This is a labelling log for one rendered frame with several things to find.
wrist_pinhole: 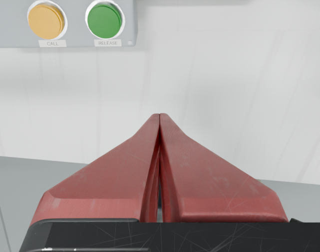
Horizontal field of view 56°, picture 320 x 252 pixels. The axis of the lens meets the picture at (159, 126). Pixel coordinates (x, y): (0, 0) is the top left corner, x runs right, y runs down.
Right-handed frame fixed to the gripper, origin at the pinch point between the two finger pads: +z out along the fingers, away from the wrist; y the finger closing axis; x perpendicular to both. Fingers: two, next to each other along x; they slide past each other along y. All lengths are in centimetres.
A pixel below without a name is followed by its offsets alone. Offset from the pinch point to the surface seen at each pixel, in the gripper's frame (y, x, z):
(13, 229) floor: 101, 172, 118
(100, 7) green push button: 6.8, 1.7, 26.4
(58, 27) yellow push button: 12.1, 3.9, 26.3
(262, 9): -15.5, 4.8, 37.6
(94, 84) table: 11.4, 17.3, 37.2
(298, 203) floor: -89, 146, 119
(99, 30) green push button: 7.3, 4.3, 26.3
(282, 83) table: -21.4, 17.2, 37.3
